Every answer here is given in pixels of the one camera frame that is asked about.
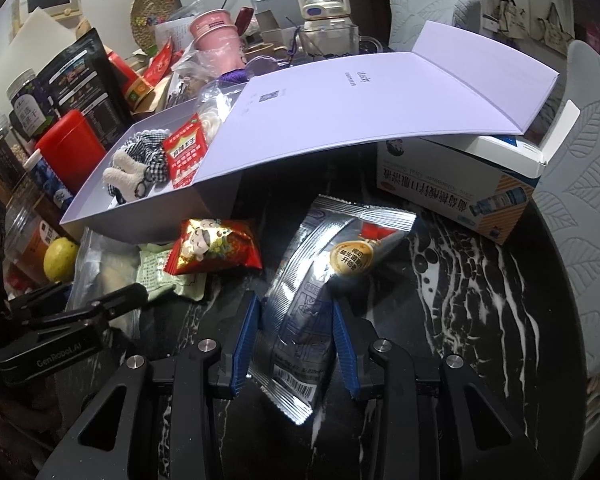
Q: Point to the grey quilted chair pad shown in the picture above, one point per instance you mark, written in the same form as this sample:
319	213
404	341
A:
585	200

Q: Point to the purple yarn tassel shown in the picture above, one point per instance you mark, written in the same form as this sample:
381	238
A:
236	76

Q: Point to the dark label jar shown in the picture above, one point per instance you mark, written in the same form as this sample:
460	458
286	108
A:
0	160

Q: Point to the grey quilted cushion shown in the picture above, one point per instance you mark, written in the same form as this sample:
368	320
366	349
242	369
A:
435	20

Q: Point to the bagged white fabric flower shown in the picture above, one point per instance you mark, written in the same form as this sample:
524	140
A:
212	110

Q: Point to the wide clear jar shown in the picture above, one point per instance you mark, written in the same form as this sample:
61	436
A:
27	245

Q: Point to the red canister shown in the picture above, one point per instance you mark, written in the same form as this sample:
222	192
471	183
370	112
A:
70	150

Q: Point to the white foam board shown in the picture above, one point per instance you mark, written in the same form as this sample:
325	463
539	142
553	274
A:
45	35

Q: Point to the red snack packet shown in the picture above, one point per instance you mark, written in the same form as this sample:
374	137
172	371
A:
185	152

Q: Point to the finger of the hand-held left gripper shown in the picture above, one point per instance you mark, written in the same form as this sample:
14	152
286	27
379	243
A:
115	300
32	302

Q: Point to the yellow lemon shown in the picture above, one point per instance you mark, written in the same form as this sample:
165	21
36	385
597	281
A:
60	260

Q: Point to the red paper packet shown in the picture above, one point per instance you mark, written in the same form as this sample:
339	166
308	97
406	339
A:
160	62

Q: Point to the red gold candy packet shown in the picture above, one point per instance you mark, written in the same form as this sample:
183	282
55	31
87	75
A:
215	245

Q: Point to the white blue open box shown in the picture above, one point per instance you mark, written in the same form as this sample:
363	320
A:
525	152

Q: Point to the orange white medicine box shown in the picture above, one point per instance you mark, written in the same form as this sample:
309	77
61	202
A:
445	185

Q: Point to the woven straw fan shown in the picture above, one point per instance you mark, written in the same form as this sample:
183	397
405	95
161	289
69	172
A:
147	20

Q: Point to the clear zip bag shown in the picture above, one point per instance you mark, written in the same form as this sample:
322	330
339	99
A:
105	270

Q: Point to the wall intercom panel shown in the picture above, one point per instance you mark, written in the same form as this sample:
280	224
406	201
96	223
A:
47	0

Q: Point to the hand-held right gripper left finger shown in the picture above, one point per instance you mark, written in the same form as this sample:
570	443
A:
245	345

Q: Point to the clear bag pink contents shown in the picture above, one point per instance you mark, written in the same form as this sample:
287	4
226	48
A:
200	67

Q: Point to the blue tablet tube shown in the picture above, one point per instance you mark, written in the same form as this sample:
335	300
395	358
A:
50	177

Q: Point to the pink paper cup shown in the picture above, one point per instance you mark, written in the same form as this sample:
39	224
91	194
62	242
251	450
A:
215	35

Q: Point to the small dark gingham scrunchie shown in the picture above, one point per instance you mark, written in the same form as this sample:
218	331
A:
160	167

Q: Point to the gingham lace scrunchie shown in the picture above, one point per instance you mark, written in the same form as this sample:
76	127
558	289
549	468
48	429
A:
140	145

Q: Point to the person's left hand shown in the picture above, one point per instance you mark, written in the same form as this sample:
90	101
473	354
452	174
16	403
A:
5	420

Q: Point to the lavender gift box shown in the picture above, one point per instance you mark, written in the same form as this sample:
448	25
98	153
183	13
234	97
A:
330	110

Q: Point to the white plush toy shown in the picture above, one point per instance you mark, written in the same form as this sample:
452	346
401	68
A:
122	172

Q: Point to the orange box green label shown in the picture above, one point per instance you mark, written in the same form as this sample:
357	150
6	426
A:
137	92

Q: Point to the dark berry jar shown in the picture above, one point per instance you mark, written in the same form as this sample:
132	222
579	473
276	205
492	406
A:
30	107

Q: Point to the silver snack packet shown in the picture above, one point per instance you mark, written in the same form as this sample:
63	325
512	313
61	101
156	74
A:
305	280

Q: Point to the green snack packet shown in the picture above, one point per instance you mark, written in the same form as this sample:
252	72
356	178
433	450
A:
172	272

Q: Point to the white printed paper sheet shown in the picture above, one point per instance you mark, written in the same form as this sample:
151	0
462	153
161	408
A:
180	32

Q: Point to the black foil pouch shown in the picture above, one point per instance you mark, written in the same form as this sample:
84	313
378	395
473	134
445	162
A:
85	85

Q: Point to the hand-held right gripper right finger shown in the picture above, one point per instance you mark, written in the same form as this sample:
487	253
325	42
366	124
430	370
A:
347	355

